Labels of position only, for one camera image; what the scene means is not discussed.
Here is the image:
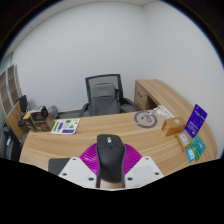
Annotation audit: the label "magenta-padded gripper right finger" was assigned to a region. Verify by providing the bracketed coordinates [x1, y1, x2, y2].
[121, 143, 165, 188]

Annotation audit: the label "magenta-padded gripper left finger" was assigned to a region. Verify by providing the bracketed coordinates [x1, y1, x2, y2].
[58, 143, 101, 189]

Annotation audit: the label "dark grey computer mouse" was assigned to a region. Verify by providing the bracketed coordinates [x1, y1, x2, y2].
[96, 133, 127, 184]

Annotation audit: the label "dark grey mouse pad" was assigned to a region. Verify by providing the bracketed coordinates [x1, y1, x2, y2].
[48, 157, 72, 176]

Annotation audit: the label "white green purple leaflet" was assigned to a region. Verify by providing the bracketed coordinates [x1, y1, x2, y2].
[50, 118, 81, 135]

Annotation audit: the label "small tan box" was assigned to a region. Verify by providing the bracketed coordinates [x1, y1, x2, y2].
[175, 131, 192, 150]

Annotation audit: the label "small blue package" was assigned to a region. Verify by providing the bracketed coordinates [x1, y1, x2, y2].
[186, 146, 197, 163]

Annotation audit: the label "brown cardboard box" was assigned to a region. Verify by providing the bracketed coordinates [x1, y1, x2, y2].
[161, 116, 187, 138]

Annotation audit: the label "brown carton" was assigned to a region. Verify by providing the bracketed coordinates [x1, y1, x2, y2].
[23, 111, 56, 133]

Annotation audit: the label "white papers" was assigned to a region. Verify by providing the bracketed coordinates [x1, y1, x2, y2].
[153, 104, 175, 120]

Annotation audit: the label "green package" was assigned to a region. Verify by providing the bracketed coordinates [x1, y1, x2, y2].
[189, 135, 207, 160]

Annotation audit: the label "black box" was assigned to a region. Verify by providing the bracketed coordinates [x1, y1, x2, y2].
[30, 105, 49, 121]

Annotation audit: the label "purple card package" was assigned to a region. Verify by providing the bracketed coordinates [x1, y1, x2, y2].
[183, 103, 208, 139]

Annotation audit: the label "grey backpack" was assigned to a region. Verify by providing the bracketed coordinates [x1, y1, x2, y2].
[90, 83, 122, 117]

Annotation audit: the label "black leather office chair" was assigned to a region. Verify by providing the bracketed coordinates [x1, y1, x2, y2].
[0, 126, 23, 162]

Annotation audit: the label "wooden side desk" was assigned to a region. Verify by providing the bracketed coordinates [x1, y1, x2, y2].
[133, 78, 219, 161]

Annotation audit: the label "black swivel chair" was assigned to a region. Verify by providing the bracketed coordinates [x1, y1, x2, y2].
[17, 94, 30, 128]

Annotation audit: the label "black mesh office chair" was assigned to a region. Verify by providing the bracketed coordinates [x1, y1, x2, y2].
[78, 73, 140, 118]

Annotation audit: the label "wooden shelf unit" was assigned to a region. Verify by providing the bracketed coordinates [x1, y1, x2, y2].
[0, 63, 29, 141]

